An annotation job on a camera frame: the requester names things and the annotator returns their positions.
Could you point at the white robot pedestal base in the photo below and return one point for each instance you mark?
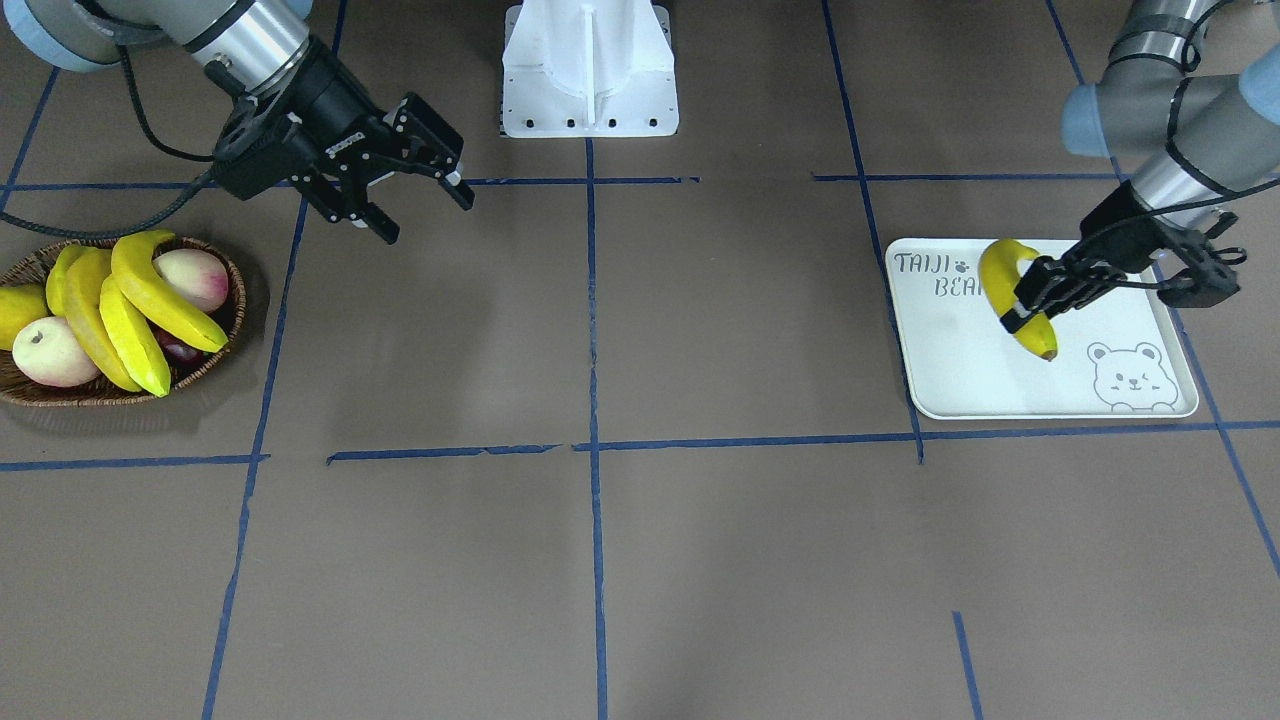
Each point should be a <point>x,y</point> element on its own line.
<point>588,69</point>

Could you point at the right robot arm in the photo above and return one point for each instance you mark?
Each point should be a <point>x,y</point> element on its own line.
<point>247,48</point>

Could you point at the pink peach front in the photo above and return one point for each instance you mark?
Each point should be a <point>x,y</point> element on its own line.
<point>47,352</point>

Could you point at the brown wicker basket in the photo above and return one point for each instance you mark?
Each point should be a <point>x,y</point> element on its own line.
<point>35,268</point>

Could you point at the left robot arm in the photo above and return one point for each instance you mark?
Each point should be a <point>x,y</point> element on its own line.
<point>1208,141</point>

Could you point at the yellow banana top long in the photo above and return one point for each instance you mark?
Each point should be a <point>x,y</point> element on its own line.
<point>132,266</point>

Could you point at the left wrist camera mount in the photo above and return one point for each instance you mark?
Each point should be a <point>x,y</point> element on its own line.
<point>1209,276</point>

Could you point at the white bear print tray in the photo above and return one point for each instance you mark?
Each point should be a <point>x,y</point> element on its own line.
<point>1119,356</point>

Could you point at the pink peach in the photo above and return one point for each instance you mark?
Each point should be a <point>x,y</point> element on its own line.
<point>47,352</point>
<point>197,276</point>

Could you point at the yellow banana front short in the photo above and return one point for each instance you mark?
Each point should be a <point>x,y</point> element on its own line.
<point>134,342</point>

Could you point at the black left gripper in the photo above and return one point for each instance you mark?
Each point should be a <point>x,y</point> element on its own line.
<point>1122,236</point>

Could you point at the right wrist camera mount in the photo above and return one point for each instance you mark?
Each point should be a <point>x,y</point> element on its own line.
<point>260,145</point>

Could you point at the pink peach rear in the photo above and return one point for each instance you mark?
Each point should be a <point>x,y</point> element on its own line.
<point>197,276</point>

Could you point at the greenish yellow banana back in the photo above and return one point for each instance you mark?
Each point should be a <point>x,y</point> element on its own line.
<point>57,277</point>

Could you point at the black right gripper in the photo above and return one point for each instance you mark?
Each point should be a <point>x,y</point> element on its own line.
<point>322,98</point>

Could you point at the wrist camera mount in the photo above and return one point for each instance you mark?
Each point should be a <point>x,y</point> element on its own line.
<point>260,145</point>
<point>1209,276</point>

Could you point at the yellow pear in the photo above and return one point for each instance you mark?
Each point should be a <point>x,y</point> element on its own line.
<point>20,305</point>

